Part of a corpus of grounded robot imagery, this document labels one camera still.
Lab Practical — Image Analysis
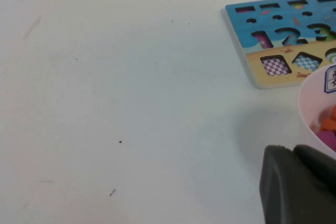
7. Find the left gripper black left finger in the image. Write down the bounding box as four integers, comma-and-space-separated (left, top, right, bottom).
259, 144, 311, 224

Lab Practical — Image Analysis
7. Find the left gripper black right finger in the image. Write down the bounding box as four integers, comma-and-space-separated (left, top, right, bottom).
292, 143, 336, 224

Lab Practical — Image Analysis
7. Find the orange wooden number piece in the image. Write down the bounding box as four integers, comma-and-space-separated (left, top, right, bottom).
318, 105, 336, 133

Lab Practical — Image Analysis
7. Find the pink plastic bowl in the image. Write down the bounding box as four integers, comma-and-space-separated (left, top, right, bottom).
297, 63, 336, 154

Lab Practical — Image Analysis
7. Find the paper label on pink bowl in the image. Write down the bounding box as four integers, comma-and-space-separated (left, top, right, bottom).
324, 64, 336, 94

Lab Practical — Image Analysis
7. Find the colourful wooden puzzle board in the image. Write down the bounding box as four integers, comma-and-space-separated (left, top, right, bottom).
225, 0, 336, 90

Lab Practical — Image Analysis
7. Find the magenta wooden number one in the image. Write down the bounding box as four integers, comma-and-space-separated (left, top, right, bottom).
316, 129, 336, 149

